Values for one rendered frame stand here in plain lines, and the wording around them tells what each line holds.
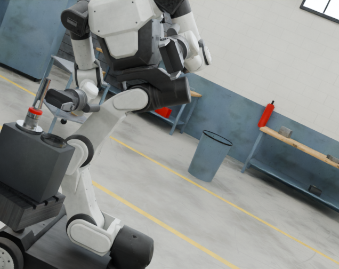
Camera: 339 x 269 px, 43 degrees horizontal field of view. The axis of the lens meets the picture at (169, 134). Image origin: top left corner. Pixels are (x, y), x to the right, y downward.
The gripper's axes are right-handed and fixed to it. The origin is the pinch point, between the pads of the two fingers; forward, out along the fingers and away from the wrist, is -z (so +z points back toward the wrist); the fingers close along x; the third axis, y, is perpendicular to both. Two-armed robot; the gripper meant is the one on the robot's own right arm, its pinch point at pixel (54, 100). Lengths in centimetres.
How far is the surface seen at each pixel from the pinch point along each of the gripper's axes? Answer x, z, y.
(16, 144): 1.4, -15.9, 14.8
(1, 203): 7.8, -22.9, 31.8
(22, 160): 5.4, -15.7, 19.0
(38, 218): 16.9, -13.7, 35.0
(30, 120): 1.0, -12.1, 6.8
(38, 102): 0.6, -11.2, 0.2
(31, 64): -337, 521, 94
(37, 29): -347, 518, 35
